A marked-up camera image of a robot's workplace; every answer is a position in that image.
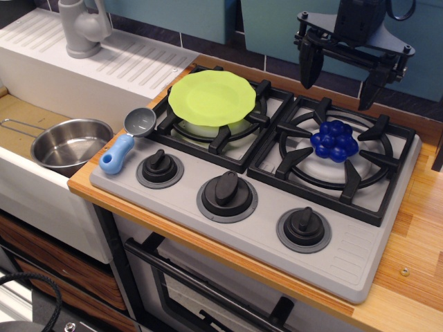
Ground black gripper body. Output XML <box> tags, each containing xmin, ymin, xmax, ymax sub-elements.
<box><xmin>294</xmin><ymin>1</ymin><xmax>416</xmax><ymax>83</ymax></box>

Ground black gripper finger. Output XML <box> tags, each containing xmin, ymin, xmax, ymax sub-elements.
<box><xmin>299</xmin><ymin>37</ymin><xmax>324</xmax><ymax>89</ymax></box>
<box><xmin>358</xmin><ymin>66</ymin><xmax>392</xmax><ymax>111</ymax></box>

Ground blue toy blueberry cluster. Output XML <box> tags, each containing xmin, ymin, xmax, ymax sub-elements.
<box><xmin>310</xmin><ymin>120</ymin><xmax>359</xmax><ymax>163</ymax></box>

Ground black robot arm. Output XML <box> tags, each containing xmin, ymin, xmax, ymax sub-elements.
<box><xmin>294</xmin><ymin>1</ymin><xmax>416</xmax><ymax>111</ymax></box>

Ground green plastic plate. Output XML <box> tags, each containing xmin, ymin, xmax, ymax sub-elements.
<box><xmin>168</xmin><ymin>70</ymin><xmax>256</xmax><ymax>127</ymax></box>

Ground stainless steel pot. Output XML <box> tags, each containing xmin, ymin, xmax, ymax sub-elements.
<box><xmin>1</xmin><ymin>119</ymin><xmax>114</xmax><ymax>178</ymax></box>

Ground white toy sink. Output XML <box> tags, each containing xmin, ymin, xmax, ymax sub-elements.
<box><xmin>1</xmin><ymin>9</ymin><xmax>197</xmax><ymax>264</ymax></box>

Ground black right burner grate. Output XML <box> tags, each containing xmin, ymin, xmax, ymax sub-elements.
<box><xmin>247</xmin><ymin>96</ymin><xmax>421</xmax><ymax>226</ymax></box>

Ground black burner grate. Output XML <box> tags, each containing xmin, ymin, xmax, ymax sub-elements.
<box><xmin>152</xmin><ymin>66</ymin><xmax>294</xmax><ymax>173</ymax></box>
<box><xmin>247</xmin><ymin>96</ymin><xmax>421</xmax><ymax>226</ymax></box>

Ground black left burner grate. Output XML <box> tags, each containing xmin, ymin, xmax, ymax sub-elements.
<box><xmin>152</xmin><ymin>66</ymin><xmax>294</xmax><ymax>173</ymax></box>

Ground grey toy stove top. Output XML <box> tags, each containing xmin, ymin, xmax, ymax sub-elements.
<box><xmin>90</xmin><ymin>68</ymin><xmax>422</xmax><ymax>303</ymax></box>

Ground black middle stove knob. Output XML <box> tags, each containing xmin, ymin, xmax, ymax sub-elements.
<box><xmin>197</xmin><ymin>171</ymin><xmax>258</xmax><ymax>223</ymax></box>

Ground black stove knob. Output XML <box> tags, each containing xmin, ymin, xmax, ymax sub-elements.
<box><xmin>276</xmin><ymin>207</ymin><xmax>332</xmax><ymax>254</ymax></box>
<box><xmin>197</xmin><ymin>171</ymin><xmax>258</xmax><ymax>223</ymax></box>
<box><xmin>136</xmin><ymin>149</ymin><xmax>184</xmax><ymax>190</ymax></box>

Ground black right stove knob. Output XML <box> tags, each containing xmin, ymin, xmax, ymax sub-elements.
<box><xmin>276</xmin><ymin>207</ymin><xmax>332</xmax><ymax>254</ymax></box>

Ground black left stove knob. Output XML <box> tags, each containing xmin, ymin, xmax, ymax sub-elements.
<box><xmin>136</xmin><ymin>149</ymin><xmax>184</xmax><ymax>190</ymax></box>

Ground grey toy faucet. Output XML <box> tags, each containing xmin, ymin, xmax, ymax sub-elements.
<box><xmin>58</xmin><ymin>0</ymin><xmax>112</xmax><ymax>59</ymax></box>

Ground wooden drawer fronts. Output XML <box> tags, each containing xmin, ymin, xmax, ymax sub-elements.
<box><xmin>1</xmin><ymin>211</ymin><xmax>137</xmax><ymax>331</ymax></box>

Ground grey spoon blue handle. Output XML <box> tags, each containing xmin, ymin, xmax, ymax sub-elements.
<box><xmin>99</xmin><ymin>107</ymin><xmax>157</xmax><ymax>175</ymax></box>

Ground oven door with handle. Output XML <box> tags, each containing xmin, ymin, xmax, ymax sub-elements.
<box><xmin>122</xmin><ymin>232</ymin><xmax>357</xmax><ymax>331</ymax></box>

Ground black braided cable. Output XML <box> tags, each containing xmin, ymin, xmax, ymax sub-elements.
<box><xmin>0</xmin><ymin>272</ymin><xmax>62</xmax><ymax>326</ymax></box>

